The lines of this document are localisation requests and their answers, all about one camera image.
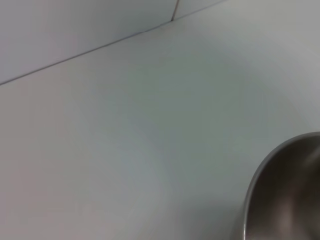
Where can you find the stainless steel mixing bowl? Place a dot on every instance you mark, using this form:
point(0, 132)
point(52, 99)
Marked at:
point(287, 195)

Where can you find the white backdrop board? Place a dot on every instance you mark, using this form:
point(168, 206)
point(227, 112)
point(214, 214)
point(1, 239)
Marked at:
point(195, 6)
point(62, 25)

